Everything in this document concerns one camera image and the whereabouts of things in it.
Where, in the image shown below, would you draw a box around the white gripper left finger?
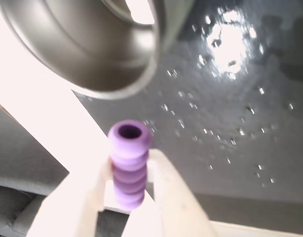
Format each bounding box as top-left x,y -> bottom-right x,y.
27,156 -> 114,237

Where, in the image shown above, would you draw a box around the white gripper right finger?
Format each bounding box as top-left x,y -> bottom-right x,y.
121,149 -> 217,237

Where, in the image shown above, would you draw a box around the purple ribbed pen grip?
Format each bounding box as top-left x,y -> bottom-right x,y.
107,119 -> 152,212

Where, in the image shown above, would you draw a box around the grey upholstered furniture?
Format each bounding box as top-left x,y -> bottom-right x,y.
0,184 -> 49,236

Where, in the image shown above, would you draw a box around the black glossy table mat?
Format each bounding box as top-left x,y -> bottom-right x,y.
71,0 -> 303,235

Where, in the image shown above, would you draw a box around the sage green steel-lined mug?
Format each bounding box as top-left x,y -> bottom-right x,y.
0,0 -> 198,101

